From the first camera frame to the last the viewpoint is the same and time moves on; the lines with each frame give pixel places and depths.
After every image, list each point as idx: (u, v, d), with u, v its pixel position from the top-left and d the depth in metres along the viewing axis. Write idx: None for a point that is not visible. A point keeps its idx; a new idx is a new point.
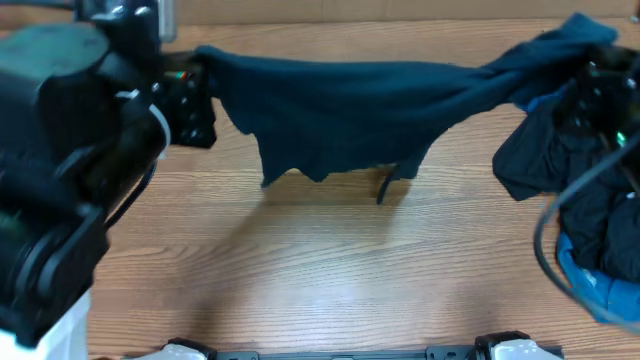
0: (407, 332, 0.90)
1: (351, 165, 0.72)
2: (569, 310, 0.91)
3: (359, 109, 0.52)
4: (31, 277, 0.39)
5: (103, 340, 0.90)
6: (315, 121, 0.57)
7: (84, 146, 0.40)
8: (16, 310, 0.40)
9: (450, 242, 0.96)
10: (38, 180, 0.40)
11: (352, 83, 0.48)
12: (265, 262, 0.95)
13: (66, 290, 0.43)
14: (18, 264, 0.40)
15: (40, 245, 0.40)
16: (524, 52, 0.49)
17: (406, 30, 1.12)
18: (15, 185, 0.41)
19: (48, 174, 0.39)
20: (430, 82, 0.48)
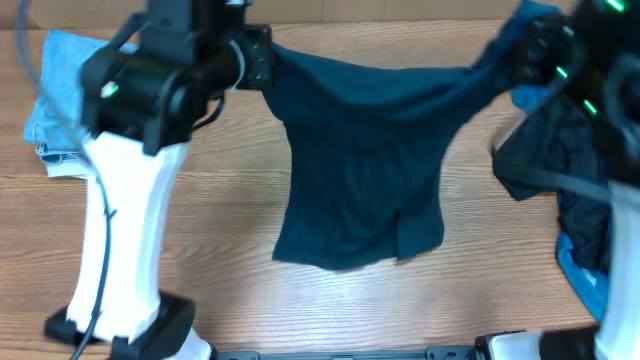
0: (407, 332, 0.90)
1: (380, 207, 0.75)
2: (568, 310, 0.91)
3: (374, 114, 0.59)
4: (165, 97, 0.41)
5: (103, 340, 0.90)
6: (343, 120, 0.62)
7: (195, 30, 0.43)
8: (150, 121, 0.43)
9: (450, 242, 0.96)
10: (173, 42, 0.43)
11: (370, 80, 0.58)
12: (265, 262, 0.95)
13: (183, 123, 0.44)
14: (155, 91, 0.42)
15: (172, 75, 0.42)
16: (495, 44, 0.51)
17: (406, 31, 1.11)
18: (150, 52, 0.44)
19: (183, 36, 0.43)
20: (425, 82, 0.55)
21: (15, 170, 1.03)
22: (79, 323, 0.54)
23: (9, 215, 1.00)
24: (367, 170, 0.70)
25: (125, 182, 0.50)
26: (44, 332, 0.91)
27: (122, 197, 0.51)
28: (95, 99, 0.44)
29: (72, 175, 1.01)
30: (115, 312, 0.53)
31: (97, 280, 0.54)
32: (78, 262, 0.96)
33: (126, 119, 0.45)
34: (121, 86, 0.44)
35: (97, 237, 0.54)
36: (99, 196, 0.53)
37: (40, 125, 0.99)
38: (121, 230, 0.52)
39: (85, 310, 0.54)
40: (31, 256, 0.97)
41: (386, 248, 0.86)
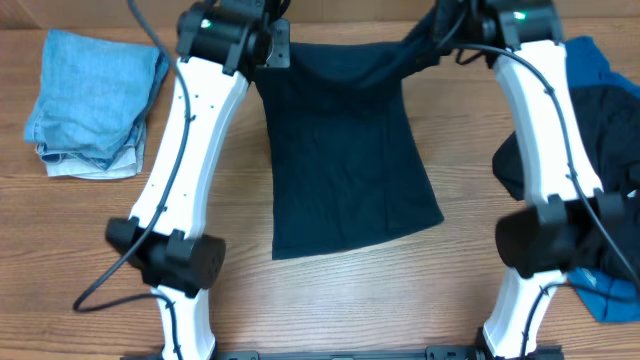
0: (407, 332, 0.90)
1: (358, 164, 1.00)
2: (569, 310, 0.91)
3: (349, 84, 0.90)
4: (247, 40, 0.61)
5: (103, 340, 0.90)
6: (326, 72, 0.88)
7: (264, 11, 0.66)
8: (229, 50, 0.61)
9: (450, 242, 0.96)
10: (247, 8, 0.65)
11: (336, 68, 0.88)
12: (265, 262, 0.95)
13: (250, 62, 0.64)
14: (239, 37, 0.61)
15: (249, 27, 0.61)
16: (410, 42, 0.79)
17: (405, 32, 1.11)
18: (225, 12, 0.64)
19: (256, 6, 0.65)
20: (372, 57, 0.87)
21: (14, 169, 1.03)
22: (141, 220, 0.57)
23: (8, 215, 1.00)
24: (345, 137, 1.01)
25: (209, 91, 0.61)
26: (44, 332, 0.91)
27: (203, 104, 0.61)
28: (193, 33, 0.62)
29: (72, 175, 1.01)
30: (176, 210, 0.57)
31: (167, 172, 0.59)
32: (78, 262, 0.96)
33: (211, 51, 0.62)
34: (213, 25, 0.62)
35: (174, 138, 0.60)
36: (181, 109, 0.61)
37: (39, 125, 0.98)
38: (198, 134, 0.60)
39: (149, 208, 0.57)
40: (31, 256, 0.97)
41: (382, 222, 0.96)
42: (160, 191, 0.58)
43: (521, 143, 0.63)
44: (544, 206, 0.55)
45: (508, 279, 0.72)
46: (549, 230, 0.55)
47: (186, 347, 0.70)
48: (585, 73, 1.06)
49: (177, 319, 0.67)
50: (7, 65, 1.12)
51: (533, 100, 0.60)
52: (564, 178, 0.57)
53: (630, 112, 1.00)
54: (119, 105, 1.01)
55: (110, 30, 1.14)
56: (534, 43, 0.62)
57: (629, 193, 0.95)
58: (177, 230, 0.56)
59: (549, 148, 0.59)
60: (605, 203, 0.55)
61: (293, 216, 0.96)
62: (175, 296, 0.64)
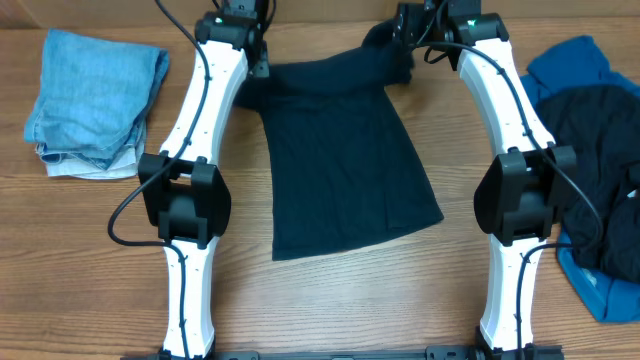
0: (407, 332, 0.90)
1: (358, 164, 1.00)
2: (569, 310, 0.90)
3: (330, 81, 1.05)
4: (249, 37, 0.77)
5: (102, 340, 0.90)
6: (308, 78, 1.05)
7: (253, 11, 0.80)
8: (235, 42, 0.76)
9: (450, 242, 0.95)
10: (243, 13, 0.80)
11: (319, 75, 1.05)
12: (265, 262, 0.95)
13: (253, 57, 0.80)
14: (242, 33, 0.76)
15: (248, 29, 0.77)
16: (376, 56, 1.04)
17: None
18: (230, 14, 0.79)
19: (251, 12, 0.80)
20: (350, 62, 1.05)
21: (14, 170, 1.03)
22: (170, 153, 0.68)
23: (8, 215, 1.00)
24: (343, 135, 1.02)
25: (221, 59, 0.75)
26: (44, 332, 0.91)
27: (218, 70, 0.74)
28: (209, 26, 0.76)
29: (72, 175, 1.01)
30: (199, 145, 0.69)
31: (190, 119, 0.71)
32: (78, 262, 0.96)
33: (221, 39, 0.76)
34: (224, 21, 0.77)
35: (196, 95, 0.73)
36: (202, 74, 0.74)
37: (39, 125, 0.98)
38: (215, 91, 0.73)
39: (176, 144, 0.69)
40: (31, 256, 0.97)
41: (382, 220, 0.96)
42: (184, 133, 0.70)
43: (484, 112, 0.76)
44: (505, 155, 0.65)
45: (493, 261, 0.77)
46: (510, 174, 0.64)
47: (190, 323, 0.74)
48: (585, 72, 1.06)
49: (185, 283, 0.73)
50: (7, 66, 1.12)
51: (489, 78, 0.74)
52: (521, 135, 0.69)
53: (630, 111, 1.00)
54: (119, 104, 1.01)
55: (110, 31, 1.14)
56: (485, 40, 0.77)
57: (629, 192, 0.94)
58: (200, 158, 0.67)
59: (506, 109, 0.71)
60: (558, 153, 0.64)
61: (292, 212, 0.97)
62: (186, 251, 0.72)
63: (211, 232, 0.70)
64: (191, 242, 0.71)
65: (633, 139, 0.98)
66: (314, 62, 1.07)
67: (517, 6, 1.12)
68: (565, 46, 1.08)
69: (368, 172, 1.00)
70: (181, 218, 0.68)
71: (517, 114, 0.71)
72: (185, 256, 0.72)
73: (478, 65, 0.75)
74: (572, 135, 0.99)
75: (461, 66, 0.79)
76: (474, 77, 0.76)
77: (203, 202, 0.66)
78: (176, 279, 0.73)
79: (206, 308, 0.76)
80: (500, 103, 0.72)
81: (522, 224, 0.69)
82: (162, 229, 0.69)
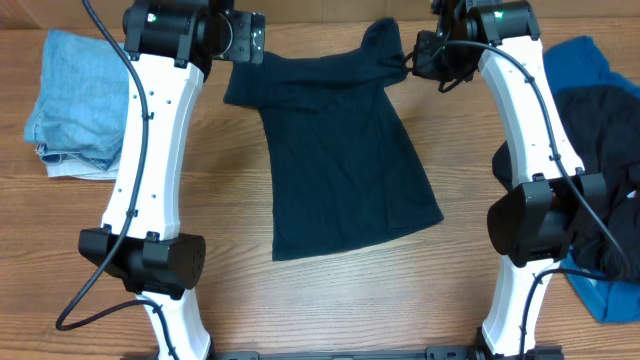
0: (407, 332, 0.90)
1: (358, 164, 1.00)
2: (569, 310, 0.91)
3: (336, 76, 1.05)
4: (197, 29, 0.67)
5: (103, 340, 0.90)
6: (310, 74, 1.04)
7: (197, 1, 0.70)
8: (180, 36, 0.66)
9: (450, 242, 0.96)
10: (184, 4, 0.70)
11: (320, 71, 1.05)
12: (265, 262, 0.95)
13: (208, 50, 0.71)
14: (186, 26, 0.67)
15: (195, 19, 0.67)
16: (377, 51, 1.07)
17: (405, 33, 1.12)
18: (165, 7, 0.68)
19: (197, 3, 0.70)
20: (354, 57, 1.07)
21: (14, 170, 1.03)
22: (114, 227, 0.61)
23: (8, 215, 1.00)
24: (343, 135, 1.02)
25: (164, 86, 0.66)
26: (44, 333, 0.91)
27: (160, 100, 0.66)
28: (140, 28, 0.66)
29: (72, 175, 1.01)
30: (146, 213, 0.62)
31: (133, 172, 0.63)
32: (78, 262, 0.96)
33: (158, 44, 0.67)
34: (158, 20, 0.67)
35: (136, 136, 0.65)
36: (140, 106, 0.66)
37: (39, 125, 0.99)
38: (160, 130, 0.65)
39: (118, 216, 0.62)
40: (31, 256, 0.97)
41: (383, 221, 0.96)
42: (128, 196, 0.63)
43: (507, 127, 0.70)
44: (530, 184, 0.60)
45: (502, 273, 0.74)
46: (535, 204, 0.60)
47: (180, 349, 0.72)
48: (585, 72, 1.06)
49: (167, 320, 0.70)
50: (7, 66, 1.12)
51: (516, 91, 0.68)
52: (546, 159, 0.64)
53: (631, 112, 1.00)
54: (119, 105, 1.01)
55: (110, 31, 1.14)
56: (513, 38, 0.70)
57: (629, 193, 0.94)
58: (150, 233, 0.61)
59: (532, 130, 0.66)
60: (586, 180, 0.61)
61: (291, 212, 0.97)
62: (160, 299, 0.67)
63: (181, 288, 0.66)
64: (163, 294, 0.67)
65: (633, 139, 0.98)
66: (314, 60, 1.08)
67: None
68: (566, 47, 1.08)
69: (368, 173, 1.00)
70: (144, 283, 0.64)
71: (545, 134, 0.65)
72: (160, 305, 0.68)
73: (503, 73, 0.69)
74: (572, 136, 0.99)
75: (483, 66, 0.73)
76: (500, 84, 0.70)
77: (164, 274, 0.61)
78: (157, 320, 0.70)
79: (193, 330, 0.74)
80: (526, 121, 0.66)
81: (538, 251, 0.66)
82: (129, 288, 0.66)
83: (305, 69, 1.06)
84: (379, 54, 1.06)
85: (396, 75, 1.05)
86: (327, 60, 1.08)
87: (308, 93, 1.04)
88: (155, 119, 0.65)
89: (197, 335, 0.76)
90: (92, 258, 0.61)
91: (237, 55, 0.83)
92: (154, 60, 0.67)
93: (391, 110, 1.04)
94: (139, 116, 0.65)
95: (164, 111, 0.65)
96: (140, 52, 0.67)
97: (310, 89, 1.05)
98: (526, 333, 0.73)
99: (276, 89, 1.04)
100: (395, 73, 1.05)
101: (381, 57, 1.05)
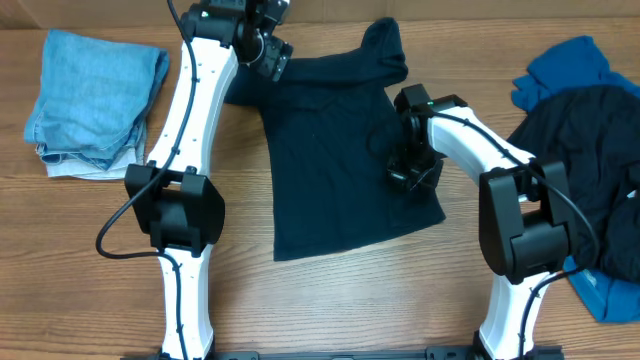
0: (407, 332, 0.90)
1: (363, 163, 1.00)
2: (568, 310, 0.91)
3: (337, 75, 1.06)
4: (237, 29, 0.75)
5: (102, 340, 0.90)
6: (310, 74, 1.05)
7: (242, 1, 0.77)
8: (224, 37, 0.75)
9: (450, 242, 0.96)
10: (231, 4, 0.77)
11: (320, 70, 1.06)
12: (265, 262, 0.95)
13: (248, 47, 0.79)
14: (230, 26, 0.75)
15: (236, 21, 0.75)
16: (383, 41, 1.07)
17: (404, 33, 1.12)
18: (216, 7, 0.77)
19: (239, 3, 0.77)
20: (361, 51, 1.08)
21: (14, 170, 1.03)
22: (159, 163, 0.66)
23: (9, 215, 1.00)
24: (342, 139, 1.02)
25: (210, 59, 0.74)
26: (44, 333, 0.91)
27: (206, 71, 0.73)
28: (195, 22, 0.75)
29: (72, 175, 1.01)
30: (188, 153, 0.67)
31: (178, 125, 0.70)
32: (78, 262, 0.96)
33: (207, 34, 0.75)
34: (210, 15, 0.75)
35: (184, 96, 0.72)
36: (188, 75, 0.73)
37: (39, 125, 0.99)
38: (202, 94, 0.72)
39: (164, 154, 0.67)
40: (31, 256, 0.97)
41: (390, 217, 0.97)
42: (173, 140, 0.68)
43: (459, 160, 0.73)
44: (490, 173, 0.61)
45: (497, 284, 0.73)
46: (501, 190, 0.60)
47: (188, 328, 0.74)
48: (585, 73, 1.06)
49: (181, 286, 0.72)
50: (7, 66, 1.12)
51: (458, 132, 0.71)
52: (499, 158, 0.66)
53: (630, 111, 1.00)
54: (119, 105, 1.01)
55: (110, 31, 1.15)
56: (451, 109, 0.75)
57: (629, 193, 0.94)
58: (189, 168, 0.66)
59: (482, 148, 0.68)
60: (544, 164, 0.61)
61: (294, 213, 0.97)
62: (180, 258, 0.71)
63: (204, 240, 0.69)
64: (184, 251, 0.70)
65: (632, 140, 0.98)
66: (316, 60, 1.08)
67: (518, 6, 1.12)
68: (565, 47, 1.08)
69: (365, 178, 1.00)
70: (173, 229, 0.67)
71: (490, 146, 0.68)
72: (179, 264, 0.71)
73: (444, 127, 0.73)
74: (572, 135, 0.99)
75: (431, 136, 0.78)
76: (446, 138, 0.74)
77: (195, 212, 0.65)
78: (172, 284, 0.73)
79: (203, 312, 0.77)
80: (473, 145, 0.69)
81: (533, 260, 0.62)
82: (154, 239, 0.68)
83: (305, 68, 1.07)
84: (383, 44, 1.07)
85: (399, 73, 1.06)
86: (328, 61, 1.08)
87: (308, 95, 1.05)
88: (199, 84, 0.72)
89: (204, 320, 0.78)
90: (130, 192, 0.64)
91: (260, 69, 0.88)
92: (203, 44, 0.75)
93: (391, 109, 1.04)
94: (186, 86, 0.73)
95: (207, 79, 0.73)
96: (193, 37, 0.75)
97: (309, 89, 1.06)
98: (525, 339, 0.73)
99: (277, 92, 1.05)
100: (396, 73, 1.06)
101: (381, 57, 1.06)
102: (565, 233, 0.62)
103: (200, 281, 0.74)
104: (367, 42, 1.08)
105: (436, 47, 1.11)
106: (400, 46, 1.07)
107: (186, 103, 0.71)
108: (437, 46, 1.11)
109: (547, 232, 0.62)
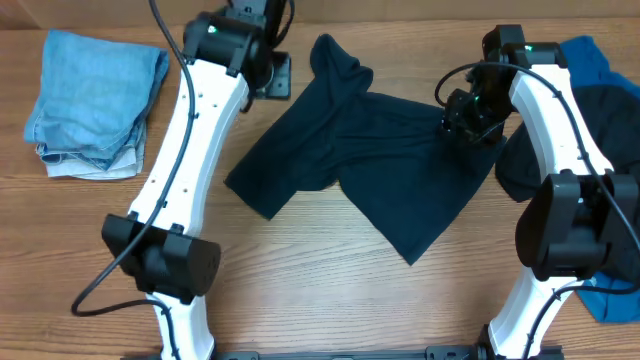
0: (407, 332, 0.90)
1: (406, 156, 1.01)
2: (568, 310, 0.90)
3: (320, 97, 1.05)
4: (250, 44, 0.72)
5: (102, 340, 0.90)
6: (308, 97, 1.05)
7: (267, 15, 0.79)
8: (246, 41, 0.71)
9: (449, 242, 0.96)
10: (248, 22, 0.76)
11: (311, 92, 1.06)
12: (265, 262, 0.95)
13: (253, 71, 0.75)
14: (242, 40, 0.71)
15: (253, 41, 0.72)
16: (334, 55, 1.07)
17: (406, 31, 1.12)
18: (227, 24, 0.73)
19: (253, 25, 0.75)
20: (318, 68, 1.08)
21: (14, 170, 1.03)
22: (141, 214, 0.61)
23: (8, 216, 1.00)
24: (385, 137, 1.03)
25: (212, 91, 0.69)
26: (43, 333, 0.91)
27: (206, 103, 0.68)
28: (202, 36, 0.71)
29: (72, 175, 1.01)
30: (176, 207, 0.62)
31: (168, 170, 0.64)
32: (78, 262, 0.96)
33: (216, 48, 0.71)
34: (219, 32, 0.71)
35: (179, 131, 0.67)
36: (186, 107, 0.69)
37: (39, 125, 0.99)
38: (202, 129, 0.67)
39: (148, 204, 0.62)
40: (31, 257, 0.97)
41: (454, 189, 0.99)
42: (161, 184, 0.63)
43: (534, 135, 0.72)
44: (558, 175, 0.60)
45: (522, 279, 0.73)
46: (562, 195, 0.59)
47: (183, 350, 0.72)
48: (585, 72, 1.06)
49: (174, 324, 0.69)
50: (7, 66, 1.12)
51: (545, 109, 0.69)
52: (575, 158, 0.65)
53: (630, 112, 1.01)
54: (119, 104, 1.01)
55: (110, 31, 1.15)
56: (544, 66, 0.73)
57: None
58: (176, 227, 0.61)
59: (560, 135, 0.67)
60: (617, 180, 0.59)
61: (307, 213, 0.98)
62: (170, 301, 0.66)
63: (192, 292, 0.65)
64: (173, 297, 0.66)
65: (633, 140, 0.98)
66: (301, 91, 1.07)
67: (518, 7, 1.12)
68: (564, 46, 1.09)
69: (414, 183, 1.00)
70: (157, 281, 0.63)
71: (573, 142, 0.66)
72: (168, 304, 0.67)
73: (535, 91, 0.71)
74: None
75: (514, 90, 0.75)
76: (529, 101, 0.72)
77: (179, 274, 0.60)
78: (165, 323, 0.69)
79: (200, 332, 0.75)
80: (553, 129, 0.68)
81: (565, 263, 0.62)
82: (141, 284, 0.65)
83: (306, 92, 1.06)
84: (339, 57, 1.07)
85: (364, 78, 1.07)
86: (311, 86, 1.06)
87: (317, 144, 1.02)
88: (199, 121, 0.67)
89: (201, 338, 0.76)
90: (113, 244, 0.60)
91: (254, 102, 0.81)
92: (212, 59, 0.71)
93: (396, 115, 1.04)
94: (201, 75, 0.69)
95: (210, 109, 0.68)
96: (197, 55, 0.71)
97: (317, 107, 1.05)
98: (533, 341, 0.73)
99: (298, 124, 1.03)
100: (361, 80, 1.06)
101: (340, 72, 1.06)
102: (608, 250, 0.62)
103: (193, 311, 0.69)
104: (317, 59, 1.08)
105: (437, 46, 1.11)
106: (347, 55, 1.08)
107: (183, 136, 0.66)
108: (437, 45, 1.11)
109: (586, 240, 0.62)
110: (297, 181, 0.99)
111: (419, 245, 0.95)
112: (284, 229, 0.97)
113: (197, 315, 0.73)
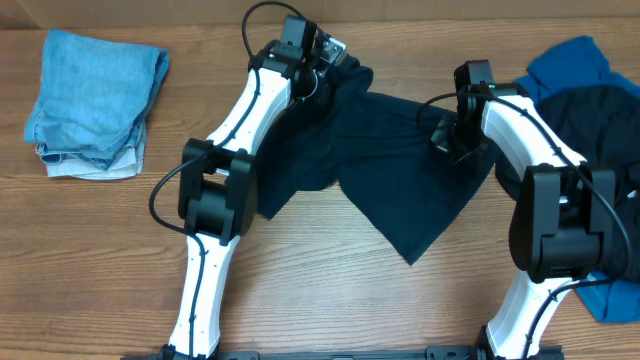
0: (407, 332, 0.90)
1: (405, 156, 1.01)
2: (568, 310, 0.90)
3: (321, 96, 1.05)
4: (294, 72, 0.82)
5: (102, 340, 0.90)
6: None
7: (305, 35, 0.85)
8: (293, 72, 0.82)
9: (449, 242, 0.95)
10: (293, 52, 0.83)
11: None
12: (265, 262, 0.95)
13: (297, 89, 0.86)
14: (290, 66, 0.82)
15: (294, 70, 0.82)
16: None
17: (406, 31, 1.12)
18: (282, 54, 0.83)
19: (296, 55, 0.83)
20: None
21: (14, 170, 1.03)
22: (215, 142, 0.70)
23: (8, 216, 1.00)
24: (385, 136, 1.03)
25: (271, 81, 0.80)
26: (44, 333, 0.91)
27: (268, 89, 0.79)
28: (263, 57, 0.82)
29: (72, 175, 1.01)
30: (244, 140, 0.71)
31: (237, 119, 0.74)
32: (78, 262, 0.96)
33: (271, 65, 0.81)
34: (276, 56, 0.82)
35: (245, 104, 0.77)
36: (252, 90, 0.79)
37: (39, 125, 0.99)
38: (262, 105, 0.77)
39: (221, 135, 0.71)
40: (31, 257, 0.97)
41: (453, 189, 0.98)
42: (230, 129, 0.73)
43: (509, 149, 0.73)
44: (539, 169, 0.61)
45: (517, 282, 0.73)
46: (543, 185, 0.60)
47: (199, 319, 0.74)
48: (585, 72, 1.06)
49: (202, 277, 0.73)
50: (7, 66, 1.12)
51: (514, 121, 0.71)
52: (550, 154, 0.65)
53: (630, 111, 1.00)
54: (119, 105, 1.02)
55: (110, 31, 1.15)
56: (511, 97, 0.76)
57: (629, 192, 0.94)
58: (242, 149, 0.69)
59: (534, 142, 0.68)
60: (594, 169, 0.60)
61: (306, 213, 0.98)
62: (208, 245, 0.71)
63: (234, 231, 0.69)
64: (214, 238, 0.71)
65: (633, 139, 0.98)
66: None
67: (518, 6, 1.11)
68: (565, 47, 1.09)
69: (414, 184, 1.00)
70: (210, 211, 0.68)
71: (545, 142, 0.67)
72: (206, 250, 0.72)
73: (505, 113, 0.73)
74: (572, 135, 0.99)
75: (485, 121, 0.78)
76: (500, 124, 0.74)
77: (235, 196, 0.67)
78: (195, 272, 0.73)
79: (216, 311, 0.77)
80: (526, 137, 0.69)
81: (560, 263, 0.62)
82: (188, 219, 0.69)
83: None
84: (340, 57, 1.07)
85: (364, 78, 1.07)
86: None
87: (317, 144, 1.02)
88: (263, 98, 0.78)
89: (214, 324, 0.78)
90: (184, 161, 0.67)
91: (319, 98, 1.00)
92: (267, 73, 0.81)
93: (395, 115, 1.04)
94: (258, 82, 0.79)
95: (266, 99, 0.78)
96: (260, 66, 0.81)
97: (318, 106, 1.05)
98: (532, 341, 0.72)
99: (298, 124, 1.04)
100: (361, 80, 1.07)
101: (340, 72, 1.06)
102: (599, 243, 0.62)
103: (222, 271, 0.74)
104: None
105: (436, 47, 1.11)
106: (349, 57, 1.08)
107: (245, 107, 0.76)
108: (437, 45, 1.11)
109: (579, 237, 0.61)
110: (297, 181, 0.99)
111: (419, 245, 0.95)
112: (284, 229, 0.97)
113: (223, 279, 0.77)
